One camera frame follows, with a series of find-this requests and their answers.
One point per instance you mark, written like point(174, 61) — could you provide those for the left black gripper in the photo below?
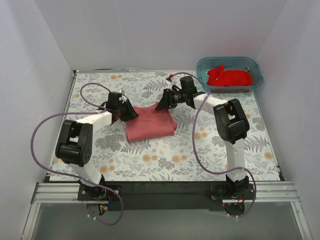
point(125, 110)

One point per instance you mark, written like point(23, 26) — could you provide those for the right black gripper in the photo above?
point(167, 97)

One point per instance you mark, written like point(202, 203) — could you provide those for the pink t shirt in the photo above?
point(150, 124)

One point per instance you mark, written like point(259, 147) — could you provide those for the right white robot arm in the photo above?
point(232, 126)

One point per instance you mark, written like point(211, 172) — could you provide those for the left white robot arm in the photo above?
point(75, 142)

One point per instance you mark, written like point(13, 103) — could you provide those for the red t shirt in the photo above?
point(219, 77)

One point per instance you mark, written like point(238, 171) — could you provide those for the floral table mat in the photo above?
point(194, 153)

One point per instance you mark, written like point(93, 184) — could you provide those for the teal plastic bin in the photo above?
point(230, 63)

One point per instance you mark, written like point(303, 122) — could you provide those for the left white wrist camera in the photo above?
point(123, 96)

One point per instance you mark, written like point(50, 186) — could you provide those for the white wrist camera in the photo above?
point(123, 96)
point(172, 83)

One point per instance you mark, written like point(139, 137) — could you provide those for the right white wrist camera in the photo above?
point(172, 83)

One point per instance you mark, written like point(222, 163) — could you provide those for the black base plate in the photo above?
point(167, 195)

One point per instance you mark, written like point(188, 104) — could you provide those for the aluminium frame rail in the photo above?
point(265, 192)

